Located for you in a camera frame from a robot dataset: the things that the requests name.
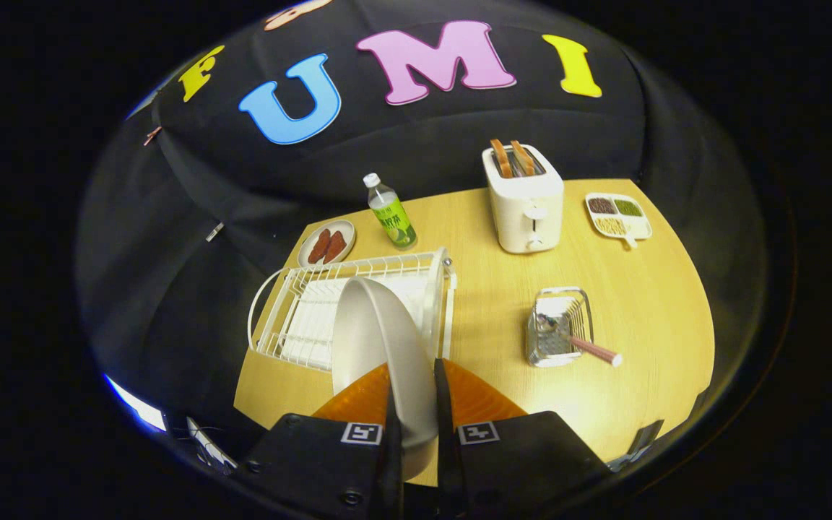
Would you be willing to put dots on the small white saucer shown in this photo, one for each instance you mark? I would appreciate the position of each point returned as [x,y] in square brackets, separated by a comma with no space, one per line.
[347,227]

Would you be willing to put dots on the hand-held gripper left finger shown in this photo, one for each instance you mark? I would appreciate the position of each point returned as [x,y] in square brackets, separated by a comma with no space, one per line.
[315,455]

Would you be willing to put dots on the red sausage piece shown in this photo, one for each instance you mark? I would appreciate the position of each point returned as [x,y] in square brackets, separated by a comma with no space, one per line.
[334,247]
[319,246]

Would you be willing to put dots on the computer monitor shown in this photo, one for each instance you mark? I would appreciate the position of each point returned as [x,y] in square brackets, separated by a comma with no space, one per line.
[138,406]

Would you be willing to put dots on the brown toast slice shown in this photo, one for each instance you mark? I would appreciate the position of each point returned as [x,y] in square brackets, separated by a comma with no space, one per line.
[523,157]
[500,157]

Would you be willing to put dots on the white toaster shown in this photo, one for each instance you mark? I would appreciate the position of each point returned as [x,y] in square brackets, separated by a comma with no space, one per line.
[524,217]

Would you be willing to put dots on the white device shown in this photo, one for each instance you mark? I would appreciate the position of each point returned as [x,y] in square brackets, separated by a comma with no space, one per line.
[210,448]

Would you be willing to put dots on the white clip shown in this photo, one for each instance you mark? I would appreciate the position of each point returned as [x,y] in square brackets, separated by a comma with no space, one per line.
[214,232]

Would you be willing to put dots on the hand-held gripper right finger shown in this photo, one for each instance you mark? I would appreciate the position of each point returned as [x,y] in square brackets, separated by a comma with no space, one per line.
[524,455]

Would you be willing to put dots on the green label drink bottle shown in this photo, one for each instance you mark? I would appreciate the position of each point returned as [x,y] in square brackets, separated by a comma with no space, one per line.
[393,220]

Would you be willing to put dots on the white round plate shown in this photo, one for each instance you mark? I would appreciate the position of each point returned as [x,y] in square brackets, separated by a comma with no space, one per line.
[373,339]

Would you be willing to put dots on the pink clip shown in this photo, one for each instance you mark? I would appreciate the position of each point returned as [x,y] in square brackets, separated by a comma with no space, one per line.
[152,136]

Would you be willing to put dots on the white divided snack dish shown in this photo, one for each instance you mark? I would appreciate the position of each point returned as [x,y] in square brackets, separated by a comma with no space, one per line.
[618,227]

